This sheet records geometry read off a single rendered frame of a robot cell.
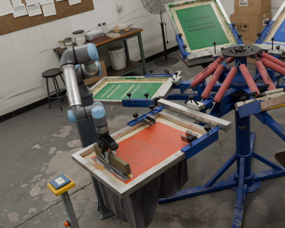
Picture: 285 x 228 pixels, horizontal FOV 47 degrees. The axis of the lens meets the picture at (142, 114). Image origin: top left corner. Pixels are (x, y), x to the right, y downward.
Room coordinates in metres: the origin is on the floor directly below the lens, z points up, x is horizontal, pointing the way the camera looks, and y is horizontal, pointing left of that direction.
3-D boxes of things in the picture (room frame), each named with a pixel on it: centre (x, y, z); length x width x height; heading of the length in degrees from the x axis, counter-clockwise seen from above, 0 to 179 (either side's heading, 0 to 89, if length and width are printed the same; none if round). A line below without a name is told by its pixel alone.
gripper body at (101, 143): (1.72, 0.25, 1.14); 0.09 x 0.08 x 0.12; 34
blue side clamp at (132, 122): (2.21, -0.01, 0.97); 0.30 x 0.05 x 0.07; 124
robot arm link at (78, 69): (2.42, 0.46, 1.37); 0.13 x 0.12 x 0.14; 96
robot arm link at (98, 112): (1.72, 0.25, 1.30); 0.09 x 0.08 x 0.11; 6
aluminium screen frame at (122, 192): (1.84, 0.03, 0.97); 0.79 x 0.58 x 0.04; 124
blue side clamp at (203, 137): (1.75, -0.33, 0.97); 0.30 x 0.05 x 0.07; 124
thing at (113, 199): (1.68, 0.27, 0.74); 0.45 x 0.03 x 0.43; 34
